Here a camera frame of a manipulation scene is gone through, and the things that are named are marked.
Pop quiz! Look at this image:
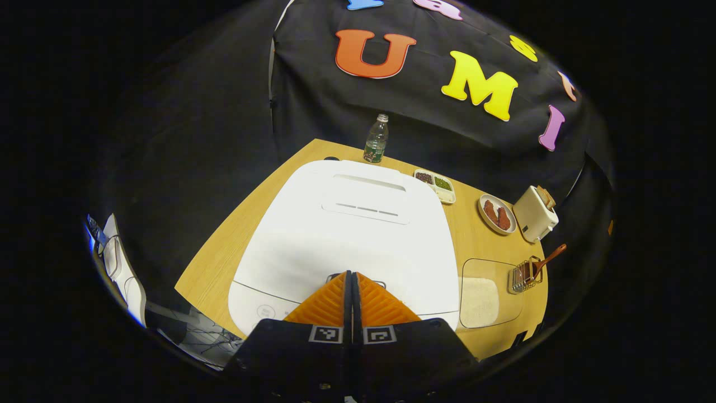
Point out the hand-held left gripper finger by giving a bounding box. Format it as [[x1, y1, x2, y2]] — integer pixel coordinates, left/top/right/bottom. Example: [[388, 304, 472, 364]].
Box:
[[224, 270, 354, 403], [352, 271, 479, 403]]

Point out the white rice cooker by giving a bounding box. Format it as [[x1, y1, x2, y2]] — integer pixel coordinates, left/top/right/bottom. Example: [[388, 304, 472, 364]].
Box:
[[228, 160, 460, 336]]

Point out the metal wire chopstick holder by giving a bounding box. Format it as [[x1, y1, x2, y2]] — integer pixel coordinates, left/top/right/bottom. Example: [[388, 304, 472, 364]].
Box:
[[508, 256, 543, 294]]

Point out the brown wooden spoon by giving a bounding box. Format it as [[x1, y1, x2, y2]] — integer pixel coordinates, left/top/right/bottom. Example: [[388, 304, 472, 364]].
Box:
[[526, 243, 567, 283]]

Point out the clear plastic container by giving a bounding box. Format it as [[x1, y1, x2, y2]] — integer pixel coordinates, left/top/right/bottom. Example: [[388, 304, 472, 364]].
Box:
[[459, 258, 525, 329]]

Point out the white divided grain tray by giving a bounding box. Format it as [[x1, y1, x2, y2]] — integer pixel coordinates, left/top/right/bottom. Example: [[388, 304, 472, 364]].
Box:
[[414, 168, 456, 205]]

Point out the white round plate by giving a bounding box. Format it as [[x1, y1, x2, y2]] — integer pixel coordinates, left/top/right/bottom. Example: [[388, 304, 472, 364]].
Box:
[[478, 194, 517, 236]]

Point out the clear plastic water bottle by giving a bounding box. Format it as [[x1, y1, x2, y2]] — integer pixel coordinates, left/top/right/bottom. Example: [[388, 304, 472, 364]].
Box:
[[363, 114, 389, 164]]

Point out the white toaster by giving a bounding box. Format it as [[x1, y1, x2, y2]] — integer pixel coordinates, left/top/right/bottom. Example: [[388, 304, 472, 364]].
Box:
[[512, 185, 559, 243]]

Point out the black backdrop cloth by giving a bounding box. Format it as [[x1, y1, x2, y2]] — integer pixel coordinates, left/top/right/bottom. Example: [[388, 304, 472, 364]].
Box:
[[106, 0, 616, 336]]

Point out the white side table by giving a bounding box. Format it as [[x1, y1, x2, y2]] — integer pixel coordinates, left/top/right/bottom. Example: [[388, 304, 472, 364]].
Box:
[[84, 213, 147, 328]]

